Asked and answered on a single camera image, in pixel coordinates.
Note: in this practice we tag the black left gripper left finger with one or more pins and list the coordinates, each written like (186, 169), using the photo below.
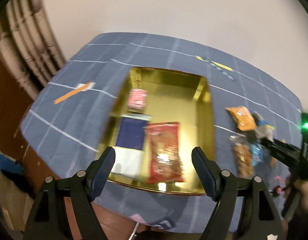
(48, 216)

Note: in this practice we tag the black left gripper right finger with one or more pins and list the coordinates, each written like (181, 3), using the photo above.
(248, 200)

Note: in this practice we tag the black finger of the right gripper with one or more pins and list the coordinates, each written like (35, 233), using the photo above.
(287, 154)

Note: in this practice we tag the light blue salty candy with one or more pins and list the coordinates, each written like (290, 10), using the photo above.
(256, 153)

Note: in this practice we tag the dark seaweed snack bag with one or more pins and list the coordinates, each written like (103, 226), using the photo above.
(264, 131)

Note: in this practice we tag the blue ended dark candy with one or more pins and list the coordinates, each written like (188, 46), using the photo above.
(259, 120)

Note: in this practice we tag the clear fried twist snack bag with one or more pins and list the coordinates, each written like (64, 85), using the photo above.
(243, 156)

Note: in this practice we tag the orange snack packet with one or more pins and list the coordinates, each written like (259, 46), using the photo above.
(243, 118)

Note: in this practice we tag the red snack packet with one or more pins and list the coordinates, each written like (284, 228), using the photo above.
(165, 164)

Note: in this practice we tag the navy and mint snack pack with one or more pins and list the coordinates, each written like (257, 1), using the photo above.
(129, 144)

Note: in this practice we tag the pink patterned candy block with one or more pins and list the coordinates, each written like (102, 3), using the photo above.
(137, 99)

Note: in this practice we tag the pink ribbon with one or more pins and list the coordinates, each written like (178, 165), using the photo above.
(279, 187)

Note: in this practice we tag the blue checked tablecloth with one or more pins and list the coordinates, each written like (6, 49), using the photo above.
(67, 136)

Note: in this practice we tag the heart label on cloth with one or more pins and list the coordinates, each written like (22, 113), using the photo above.
(226, 71)

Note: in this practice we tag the orange tape strip left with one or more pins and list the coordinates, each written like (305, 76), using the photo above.
(79, 88)

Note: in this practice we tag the gold and maroon toffee tin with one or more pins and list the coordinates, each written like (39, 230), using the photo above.
(172, 96)

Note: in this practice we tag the beige patterned curtain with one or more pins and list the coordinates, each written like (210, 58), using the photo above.
(28, 48)

